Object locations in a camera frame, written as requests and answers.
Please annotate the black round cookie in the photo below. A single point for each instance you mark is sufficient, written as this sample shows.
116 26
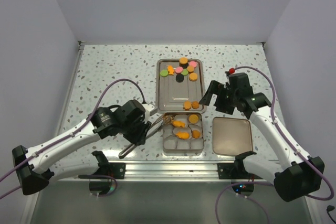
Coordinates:
184 65
179 78

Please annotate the orange round cookie top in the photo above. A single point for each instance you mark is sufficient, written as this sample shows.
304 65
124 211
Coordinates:
183 61

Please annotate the orange fish cookie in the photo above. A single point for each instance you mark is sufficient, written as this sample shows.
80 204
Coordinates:
183 135
170 70
178 124

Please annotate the orange fish cookie top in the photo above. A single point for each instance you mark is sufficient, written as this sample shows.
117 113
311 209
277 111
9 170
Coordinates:
170 70

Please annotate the pink round cookie right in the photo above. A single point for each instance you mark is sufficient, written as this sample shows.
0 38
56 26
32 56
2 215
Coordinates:
193 64

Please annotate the black round cookie middle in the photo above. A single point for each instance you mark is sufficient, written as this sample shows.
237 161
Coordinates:
179 78

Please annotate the orange swirl round cookie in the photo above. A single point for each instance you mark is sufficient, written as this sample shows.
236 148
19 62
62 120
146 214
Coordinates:
195 105

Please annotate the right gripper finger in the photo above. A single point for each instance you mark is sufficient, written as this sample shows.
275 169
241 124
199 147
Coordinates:
213 89
223 104

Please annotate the orange ridged flower cookie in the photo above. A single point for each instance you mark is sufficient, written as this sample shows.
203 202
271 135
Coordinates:
167 120

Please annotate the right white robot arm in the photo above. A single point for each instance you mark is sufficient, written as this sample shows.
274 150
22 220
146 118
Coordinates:
297 173

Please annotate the pink round cookie middle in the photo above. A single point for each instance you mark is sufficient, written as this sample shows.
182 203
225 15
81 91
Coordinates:
178 70

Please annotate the green round cookie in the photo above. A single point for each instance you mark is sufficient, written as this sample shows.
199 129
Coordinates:
185 72
164 73

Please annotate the green round cookie left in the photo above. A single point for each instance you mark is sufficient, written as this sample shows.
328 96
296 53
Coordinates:
164 73

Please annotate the gold square cookie tin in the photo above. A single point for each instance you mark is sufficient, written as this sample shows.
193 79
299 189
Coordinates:
172 145

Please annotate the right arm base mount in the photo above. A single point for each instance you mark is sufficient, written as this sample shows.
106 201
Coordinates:
229 171

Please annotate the steel baking tray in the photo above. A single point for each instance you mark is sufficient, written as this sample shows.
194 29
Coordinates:
171 95

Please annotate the orange dotted round cookie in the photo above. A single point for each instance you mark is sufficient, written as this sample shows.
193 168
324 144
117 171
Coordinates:
193 118

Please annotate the steel serving tongs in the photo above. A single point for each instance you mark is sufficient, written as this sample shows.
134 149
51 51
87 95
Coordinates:
156 126

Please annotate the gold tin lid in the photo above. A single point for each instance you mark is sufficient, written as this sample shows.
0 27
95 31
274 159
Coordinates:
231 137

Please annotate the aluminium front rail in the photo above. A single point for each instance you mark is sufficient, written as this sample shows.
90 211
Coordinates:
158 170

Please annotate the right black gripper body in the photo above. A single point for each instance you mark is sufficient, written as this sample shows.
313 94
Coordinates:
236 96

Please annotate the orange flower flat cookie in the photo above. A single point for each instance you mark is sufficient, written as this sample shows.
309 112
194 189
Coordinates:
187 105

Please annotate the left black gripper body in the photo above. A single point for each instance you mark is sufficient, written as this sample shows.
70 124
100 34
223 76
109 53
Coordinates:
134 132

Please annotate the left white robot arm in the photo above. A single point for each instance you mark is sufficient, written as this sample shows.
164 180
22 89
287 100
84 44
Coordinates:
37 166

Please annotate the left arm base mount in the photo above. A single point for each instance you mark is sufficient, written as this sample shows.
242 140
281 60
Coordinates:
115 170

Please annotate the pink round cookie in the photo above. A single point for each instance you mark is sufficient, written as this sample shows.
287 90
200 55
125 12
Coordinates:
193 64
178 70

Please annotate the plain orange round cookie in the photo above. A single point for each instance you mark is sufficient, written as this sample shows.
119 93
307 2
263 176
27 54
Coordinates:
196 134

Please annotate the black round cookie top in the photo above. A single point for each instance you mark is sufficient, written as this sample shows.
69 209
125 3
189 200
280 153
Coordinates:
184 65

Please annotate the green round cookie middle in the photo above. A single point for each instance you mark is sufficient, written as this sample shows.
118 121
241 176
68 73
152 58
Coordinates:
185 72

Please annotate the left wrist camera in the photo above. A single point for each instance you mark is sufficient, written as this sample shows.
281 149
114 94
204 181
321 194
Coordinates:
150 109

